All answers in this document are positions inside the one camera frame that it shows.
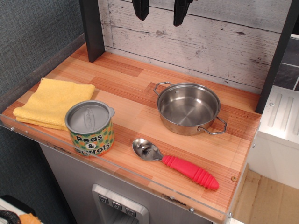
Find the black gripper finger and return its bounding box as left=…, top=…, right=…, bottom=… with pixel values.
left=132, top=0, right=149, bottom=21
left=173, top=0, right=193, bottom=27

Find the stainless steel pot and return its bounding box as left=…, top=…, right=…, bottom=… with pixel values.
left=154, top=82, right=227, bottom=136

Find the peas and carrots can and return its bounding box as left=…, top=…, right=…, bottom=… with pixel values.
left=65, top=100, right=115, bottom=156

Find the yellow folded cloth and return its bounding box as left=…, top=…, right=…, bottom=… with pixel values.
left=13, top=78, right=95, bottom=131

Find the clear acrylic edge guard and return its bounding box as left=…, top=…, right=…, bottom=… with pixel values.
left=0, top=113, right=262, bottom=224

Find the white toy sink unit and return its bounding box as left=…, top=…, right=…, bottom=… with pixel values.
left=247, top=34, right=299, bottom=190

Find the grey toy fridge front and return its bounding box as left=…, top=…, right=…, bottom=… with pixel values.
left=41, top=145, right=210, bottom=224

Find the silver dispenser panel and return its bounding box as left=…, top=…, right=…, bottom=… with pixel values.
left=92, top=184, right=150, bottom=224

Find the orange object in corner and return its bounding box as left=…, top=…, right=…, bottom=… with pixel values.
left=19, top=213, right=42, bottom=224

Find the dark left upright post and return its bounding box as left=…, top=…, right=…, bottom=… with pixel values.
left=79, top=0, right=105, bottom=63

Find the dark upright post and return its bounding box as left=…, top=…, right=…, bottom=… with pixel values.
left=255, top=0, right=299, bottom=114
left=79, top=0, right=105, bottom=63

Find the dark right upright post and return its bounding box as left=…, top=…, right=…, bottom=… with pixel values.
left=255, top=0, right=299, bottom=114

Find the red handled metal spoon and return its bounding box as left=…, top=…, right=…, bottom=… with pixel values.
left=132, top=139, right=219, bottom=189

